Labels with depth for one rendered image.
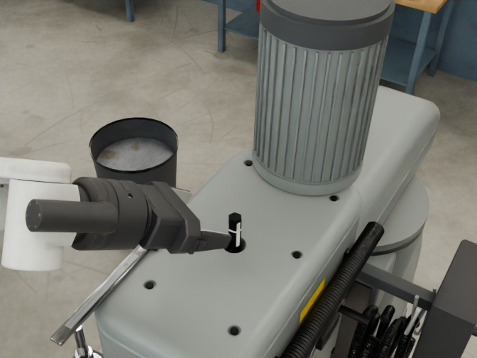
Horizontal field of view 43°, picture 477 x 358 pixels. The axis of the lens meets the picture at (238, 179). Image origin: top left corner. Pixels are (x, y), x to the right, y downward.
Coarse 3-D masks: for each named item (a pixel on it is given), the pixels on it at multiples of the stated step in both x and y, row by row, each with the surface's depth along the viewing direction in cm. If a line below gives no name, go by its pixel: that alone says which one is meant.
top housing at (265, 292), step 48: (240, 192) 103; (288, 192) 103; (336, 192) 103; (288, 240) 95; (336, 240) 97; (144, 288) 87; (192, 288) 87; (240, 288) 87; (288, 288) 87; (144, 336) 81; (192, 336) 81; (240, 336) 81; (288, 336) 91
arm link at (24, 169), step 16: (0, 160) 67; (16, 160) 66; (32, 160) 65; (0, 176) 67; (16, 176) 65; (32, 176) 64; (48, 176) 65; (64, 176) 66; (0, 192) 72; (0, 208) 72; (0, 224) 73
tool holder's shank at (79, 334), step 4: (80, 328) 149; (76, 332) 149; (80, 332) 149; (76, 336) 150; (80, 336) 150; (76, 340) 151; (80, 340) 151; (84, 340) 153; (76, 344) 153; (80, 344) 152; (84, 344) 153; (80, 348) 153; (84, 348) 154; (88, 348) 155; (80, 352) 154; (84, 352) 154
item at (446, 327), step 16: (464, 240) 119; (464, 256) 115; (448, 272) 112; (464, 272) 112; (448, 288) 109; (464, 288) 109; (432, 304) 107; (448, 304) 106; (464, 304) 107; (432, 320) 108; (448, 320) 106; (464, 320) 104; (432, 336) 110; (448, 336) 108; (464, 336) 106; (416, 352) 116; (432, 352) 113; (448, 352) 111
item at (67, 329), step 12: (132, 252) 91; (144, 252) 91; (120, 264) 89; (132, 264) 89; (108, 276) 87; (120, 276) 87; (108, 288) 86; (96, 300) 84; (84, 312) 82; (72, 324) 81; (60, 336) 79
